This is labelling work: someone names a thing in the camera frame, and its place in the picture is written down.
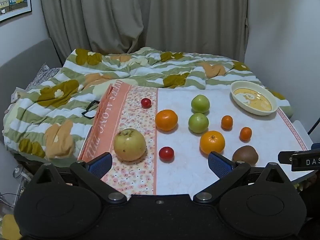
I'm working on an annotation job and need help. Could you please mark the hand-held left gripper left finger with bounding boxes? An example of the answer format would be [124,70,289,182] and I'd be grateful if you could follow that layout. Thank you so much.
[32,152,128,204]

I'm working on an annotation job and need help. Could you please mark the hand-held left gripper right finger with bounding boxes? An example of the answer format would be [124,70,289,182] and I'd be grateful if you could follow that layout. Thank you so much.
[192,151,292,204]

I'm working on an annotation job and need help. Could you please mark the light orange with stem mark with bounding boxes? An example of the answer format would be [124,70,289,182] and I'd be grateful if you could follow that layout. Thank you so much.
[199,131,225,155]

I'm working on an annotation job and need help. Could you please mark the brown kiwi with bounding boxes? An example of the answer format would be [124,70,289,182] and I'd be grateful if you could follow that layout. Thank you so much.
[232,145,259,165]

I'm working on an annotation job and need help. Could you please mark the yellow apple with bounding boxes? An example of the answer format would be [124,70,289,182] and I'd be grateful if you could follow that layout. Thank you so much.
[113,128,147,162]

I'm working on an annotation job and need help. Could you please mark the small mandarin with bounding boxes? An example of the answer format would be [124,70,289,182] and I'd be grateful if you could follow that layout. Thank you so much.
[239,127,252,142]
[221,115,233,130]

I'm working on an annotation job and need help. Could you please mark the deep orange smooth orange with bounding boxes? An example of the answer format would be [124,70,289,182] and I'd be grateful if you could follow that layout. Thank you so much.
[155,109,178,132]

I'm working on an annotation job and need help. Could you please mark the cream plate with yellow print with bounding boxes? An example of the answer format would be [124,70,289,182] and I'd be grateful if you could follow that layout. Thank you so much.
[230,81,278,116]

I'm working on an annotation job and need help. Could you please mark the green apple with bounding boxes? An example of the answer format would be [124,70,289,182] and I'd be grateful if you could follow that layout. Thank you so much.
[191,94,210,114]
[188,113,209,133]

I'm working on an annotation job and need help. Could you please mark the black eyeglasses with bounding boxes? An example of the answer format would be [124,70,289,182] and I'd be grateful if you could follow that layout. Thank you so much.
[82,100,100,119]

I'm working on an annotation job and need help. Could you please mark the green striped floral blanket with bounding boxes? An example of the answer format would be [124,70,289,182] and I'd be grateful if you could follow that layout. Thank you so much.
[2,47,294,167]

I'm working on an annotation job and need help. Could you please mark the grey patterned pillow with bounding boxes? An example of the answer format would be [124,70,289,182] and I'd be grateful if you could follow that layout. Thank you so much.
[26,64,62,90]

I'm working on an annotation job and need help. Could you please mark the white power strip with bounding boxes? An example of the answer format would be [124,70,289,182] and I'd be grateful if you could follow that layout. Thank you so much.
[11,87,27,103]

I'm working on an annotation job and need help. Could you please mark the yellow cloth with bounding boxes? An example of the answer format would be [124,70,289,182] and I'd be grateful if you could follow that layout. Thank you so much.
[0,214,22,240]

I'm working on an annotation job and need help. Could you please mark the grey bed headboard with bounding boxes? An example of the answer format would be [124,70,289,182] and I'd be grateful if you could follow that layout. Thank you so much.
[0,38,62,130]

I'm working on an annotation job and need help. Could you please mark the beige curtain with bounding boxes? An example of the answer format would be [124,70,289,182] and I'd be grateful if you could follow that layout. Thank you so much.
[39,0,249,62]

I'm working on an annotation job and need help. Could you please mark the black cable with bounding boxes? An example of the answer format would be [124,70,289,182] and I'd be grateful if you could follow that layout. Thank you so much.
[307,116,320,136]

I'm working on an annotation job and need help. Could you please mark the wall poster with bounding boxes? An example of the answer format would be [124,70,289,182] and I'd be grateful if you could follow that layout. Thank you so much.
[0,0,33,23]

